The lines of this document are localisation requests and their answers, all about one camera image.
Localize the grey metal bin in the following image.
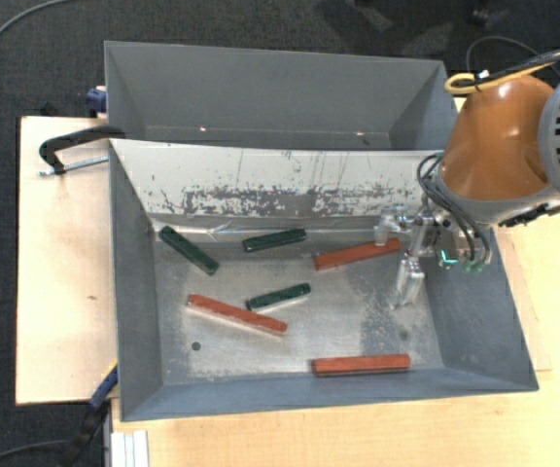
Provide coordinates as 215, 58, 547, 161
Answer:
103, 40, 541, 423

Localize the red-brown flat block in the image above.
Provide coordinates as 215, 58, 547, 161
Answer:
310, 353, 412, 378
185, 293, 289, 337
313, 236, 403, 272

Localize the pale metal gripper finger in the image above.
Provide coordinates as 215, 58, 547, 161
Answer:
389, 256, 428, 311
372, 213, 415, 248

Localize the dark green flat block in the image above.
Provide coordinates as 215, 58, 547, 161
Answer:
241, 227, 308, 254
157, 225, 221, 277
245, 282, 313, 312

